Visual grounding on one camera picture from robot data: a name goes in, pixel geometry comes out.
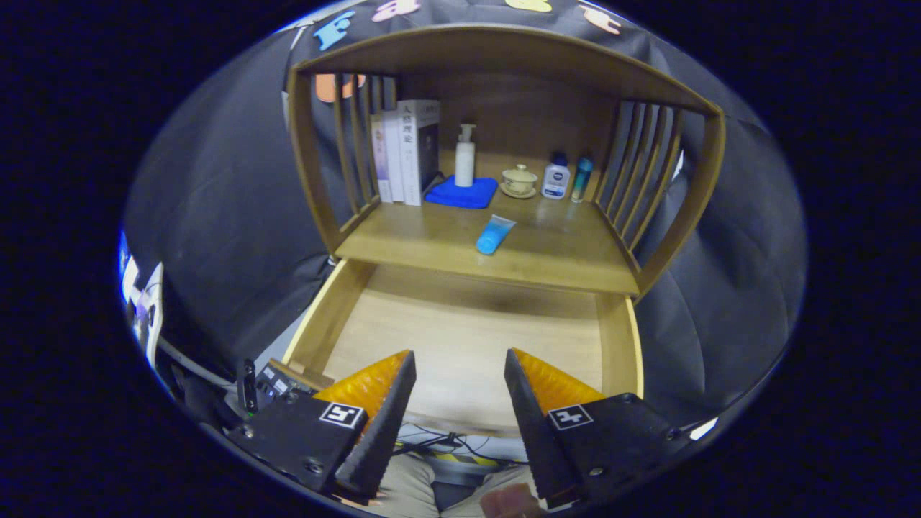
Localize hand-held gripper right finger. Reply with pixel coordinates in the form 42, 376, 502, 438
504, 348, 695, 508

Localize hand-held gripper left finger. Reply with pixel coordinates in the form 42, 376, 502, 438
227, 350, 417, 504

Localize wooden drawer with black knob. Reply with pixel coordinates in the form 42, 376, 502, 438
282, 258, 645, 436

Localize blue and white tube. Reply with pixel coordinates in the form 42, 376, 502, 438
476, 214, 517, 255

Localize wooden countertop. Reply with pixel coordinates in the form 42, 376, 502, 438
335, 173, 641, 296

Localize wooden cabinet with slatted sides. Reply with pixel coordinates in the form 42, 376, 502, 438
286, 24, 726, 299

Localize black electronic box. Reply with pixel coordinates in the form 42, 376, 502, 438
236, 358, 317, 418

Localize blue folded cloth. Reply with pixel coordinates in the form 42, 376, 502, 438
425, 176, 499, 210

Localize beige lidded teacup with saucer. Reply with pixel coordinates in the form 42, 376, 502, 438
499, 164, 539, 199

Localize white lotion bottle blue cap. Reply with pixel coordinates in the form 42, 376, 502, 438
541, 152, 571, 200

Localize teal slim bottle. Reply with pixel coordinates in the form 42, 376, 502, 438
571, 156, 594, 204

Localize white stand with screen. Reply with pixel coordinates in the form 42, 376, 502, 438
119, 230, 165, 368

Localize pale purple book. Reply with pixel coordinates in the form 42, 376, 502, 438
371, 114, 394, 204

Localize black backdrop cloth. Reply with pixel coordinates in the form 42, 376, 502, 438
119, 0, 807, 432

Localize white pump bottle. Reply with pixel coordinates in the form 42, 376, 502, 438
454, 124, 477, 188

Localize black and white book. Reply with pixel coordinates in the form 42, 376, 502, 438
397, 99, 441, 207

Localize black cables on floor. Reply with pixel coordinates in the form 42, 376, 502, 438
394, 424, 497, 461

